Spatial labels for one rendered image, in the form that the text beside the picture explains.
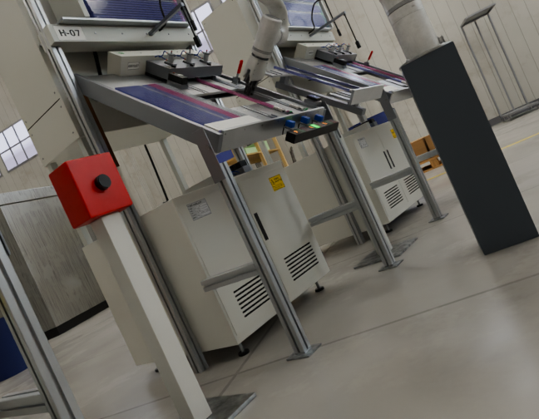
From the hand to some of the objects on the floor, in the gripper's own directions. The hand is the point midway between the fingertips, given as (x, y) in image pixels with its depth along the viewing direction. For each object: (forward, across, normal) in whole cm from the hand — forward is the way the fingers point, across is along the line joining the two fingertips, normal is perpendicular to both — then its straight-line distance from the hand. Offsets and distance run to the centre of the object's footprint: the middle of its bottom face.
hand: (249, 90), depth 211 cm
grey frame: (+61, -25, -72) cm, 98 cm away
